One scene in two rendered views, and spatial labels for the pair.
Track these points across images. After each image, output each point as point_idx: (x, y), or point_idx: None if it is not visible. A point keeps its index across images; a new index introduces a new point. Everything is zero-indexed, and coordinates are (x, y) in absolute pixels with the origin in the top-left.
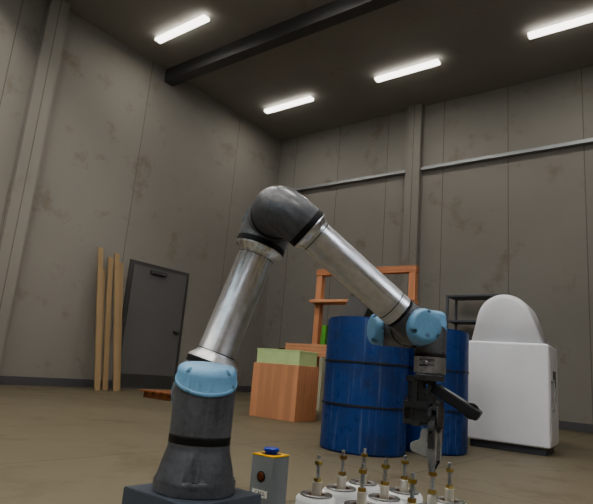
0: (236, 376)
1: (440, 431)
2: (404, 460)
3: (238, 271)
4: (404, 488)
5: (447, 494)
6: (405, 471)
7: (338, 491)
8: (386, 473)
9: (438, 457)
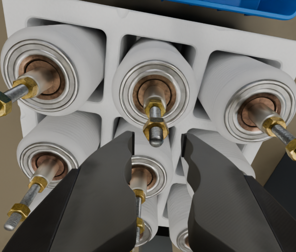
0: None
1: (109, 240)
2: (21, 216)
3: None
4: (54, 168)
5: (46, 85)
6: (33, 193)
7: (151, 229)
8: (138, 211)
9: (128, 145)
